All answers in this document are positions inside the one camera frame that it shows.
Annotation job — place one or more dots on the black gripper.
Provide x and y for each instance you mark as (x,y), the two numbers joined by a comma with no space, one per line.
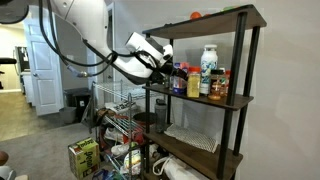
(165,73)

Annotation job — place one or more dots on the white blue orange box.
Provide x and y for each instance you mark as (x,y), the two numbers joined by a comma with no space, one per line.
(180,87)

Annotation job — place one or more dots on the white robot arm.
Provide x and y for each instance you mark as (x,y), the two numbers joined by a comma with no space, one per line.
(86,20)

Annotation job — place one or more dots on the red box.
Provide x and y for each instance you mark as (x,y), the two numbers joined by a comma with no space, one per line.
(133,131)

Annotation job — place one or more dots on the green cardboard box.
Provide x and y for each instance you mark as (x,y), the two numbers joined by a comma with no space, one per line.
(83,158)

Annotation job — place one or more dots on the pepper jar black lid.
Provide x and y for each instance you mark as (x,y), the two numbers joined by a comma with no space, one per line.
(167,82)

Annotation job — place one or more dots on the yellow spice jar orange lid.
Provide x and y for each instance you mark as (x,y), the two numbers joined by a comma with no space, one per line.
(193,85)

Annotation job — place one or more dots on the white printed bottle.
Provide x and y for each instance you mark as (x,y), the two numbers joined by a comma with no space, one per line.
(209,66)

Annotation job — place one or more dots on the brown jar black lid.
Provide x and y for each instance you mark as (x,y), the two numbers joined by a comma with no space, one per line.
(216,86)

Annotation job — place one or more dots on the dark grey water bottle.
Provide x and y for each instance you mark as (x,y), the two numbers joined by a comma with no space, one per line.
(160,116)

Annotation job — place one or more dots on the red lid spice jar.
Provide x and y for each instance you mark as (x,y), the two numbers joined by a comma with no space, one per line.
(227,81)

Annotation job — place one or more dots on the dark round pot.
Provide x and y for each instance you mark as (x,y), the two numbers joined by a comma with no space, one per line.
(143,119)

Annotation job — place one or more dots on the orange ball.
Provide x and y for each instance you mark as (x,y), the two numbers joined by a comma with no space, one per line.
(196,15)

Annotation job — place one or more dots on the checked white cloth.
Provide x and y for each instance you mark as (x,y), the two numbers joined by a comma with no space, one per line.
(191,137)

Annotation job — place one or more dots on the white printed bag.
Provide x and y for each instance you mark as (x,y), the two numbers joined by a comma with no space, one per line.
(120,107)

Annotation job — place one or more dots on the grey shaded door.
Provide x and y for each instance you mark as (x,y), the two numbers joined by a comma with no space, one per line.
(108,90)

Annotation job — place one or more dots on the green round object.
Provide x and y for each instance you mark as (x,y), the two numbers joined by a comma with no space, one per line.
(230,8)

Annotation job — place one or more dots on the white shoes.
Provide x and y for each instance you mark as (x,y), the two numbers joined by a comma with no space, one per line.
(113,134)

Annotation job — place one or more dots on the white bag with graphic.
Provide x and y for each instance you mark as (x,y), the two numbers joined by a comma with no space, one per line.
(133,161)

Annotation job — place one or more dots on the grey hanging bag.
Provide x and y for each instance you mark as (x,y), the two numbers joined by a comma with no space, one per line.
(88,115)

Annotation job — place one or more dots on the black trash bin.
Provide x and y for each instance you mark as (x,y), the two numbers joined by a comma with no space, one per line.
(77,100)

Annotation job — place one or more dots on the small grey bin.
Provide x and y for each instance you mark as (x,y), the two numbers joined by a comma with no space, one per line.
(67,115)

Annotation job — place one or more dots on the open white panel door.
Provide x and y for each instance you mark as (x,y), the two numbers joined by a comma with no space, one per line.
(45,86)

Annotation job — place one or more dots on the white cabinet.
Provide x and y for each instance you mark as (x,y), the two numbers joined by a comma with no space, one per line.
(27,87)

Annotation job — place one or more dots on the dark appliance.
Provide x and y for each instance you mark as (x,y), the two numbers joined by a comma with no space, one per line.
(22,59)

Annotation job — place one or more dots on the brown ball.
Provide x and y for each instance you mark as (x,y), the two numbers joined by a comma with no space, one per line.
(3,157)

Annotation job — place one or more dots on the white grey object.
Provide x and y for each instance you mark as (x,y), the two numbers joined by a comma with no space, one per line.
(8,173)

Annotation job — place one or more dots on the black frame wooden shelf unit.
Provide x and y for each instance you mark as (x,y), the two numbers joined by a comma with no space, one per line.
(216,23)

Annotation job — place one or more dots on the white light switch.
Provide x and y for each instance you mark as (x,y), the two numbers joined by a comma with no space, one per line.
(70,58)

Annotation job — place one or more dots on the black stereo camera bar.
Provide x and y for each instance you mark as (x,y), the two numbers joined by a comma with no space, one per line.
(7,60)

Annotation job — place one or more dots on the black camera stand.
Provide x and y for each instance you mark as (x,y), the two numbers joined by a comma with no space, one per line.
(1,80)

